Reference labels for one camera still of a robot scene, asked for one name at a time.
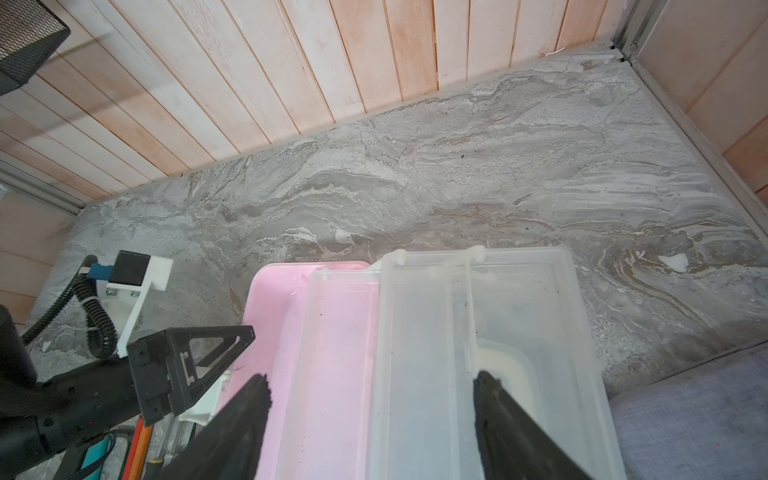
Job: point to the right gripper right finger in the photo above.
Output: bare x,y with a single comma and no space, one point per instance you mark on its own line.
511,444

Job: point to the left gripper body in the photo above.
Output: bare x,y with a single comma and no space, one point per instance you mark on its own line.
42,421

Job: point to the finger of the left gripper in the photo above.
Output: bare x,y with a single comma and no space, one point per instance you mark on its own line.
173,369

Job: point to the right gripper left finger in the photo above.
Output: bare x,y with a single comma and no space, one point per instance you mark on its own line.
229,447

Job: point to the pink plastic tool box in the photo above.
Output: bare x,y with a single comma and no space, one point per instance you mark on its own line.
371,366

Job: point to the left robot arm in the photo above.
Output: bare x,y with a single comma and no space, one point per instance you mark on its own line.
12,348

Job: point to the teal utility knife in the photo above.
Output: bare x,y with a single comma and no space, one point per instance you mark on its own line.
96,457

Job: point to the grey purple cloth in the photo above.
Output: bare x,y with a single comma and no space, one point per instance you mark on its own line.
707,421

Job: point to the black mesh basket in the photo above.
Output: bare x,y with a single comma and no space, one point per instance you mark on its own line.
30,34

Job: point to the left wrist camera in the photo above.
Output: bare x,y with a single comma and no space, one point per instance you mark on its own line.
128,282

